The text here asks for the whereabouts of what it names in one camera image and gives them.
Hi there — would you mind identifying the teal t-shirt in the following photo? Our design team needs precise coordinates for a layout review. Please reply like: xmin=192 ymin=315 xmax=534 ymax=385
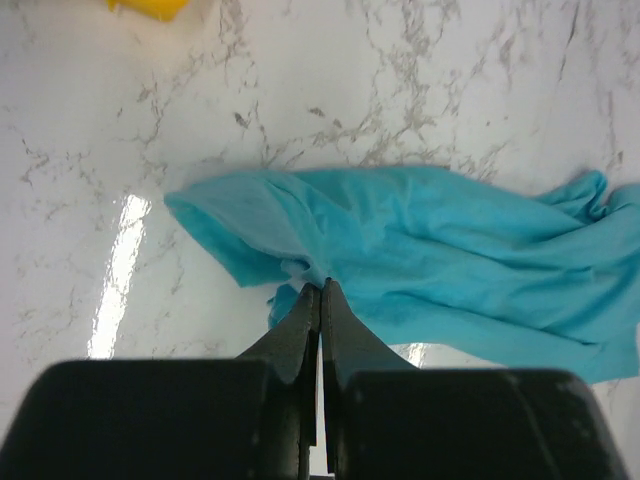
xmin=164 ymin=166 xmax=639 ymax=383

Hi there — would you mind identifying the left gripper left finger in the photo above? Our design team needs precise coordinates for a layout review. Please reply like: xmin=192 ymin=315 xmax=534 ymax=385
xmin=4 ymin=285 xmax=320 ymax=479

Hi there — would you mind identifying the yellow plastic bin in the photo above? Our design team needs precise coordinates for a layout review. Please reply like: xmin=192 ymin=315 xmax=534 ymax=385
xmin=106 ymin=0 xmax=189 ymax=22

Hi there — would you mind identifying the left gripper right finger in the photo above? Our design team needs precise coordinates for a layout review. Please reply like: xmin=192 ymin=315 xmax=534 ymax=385
xmin=320 ymin=280 xmax=628 ymax=479

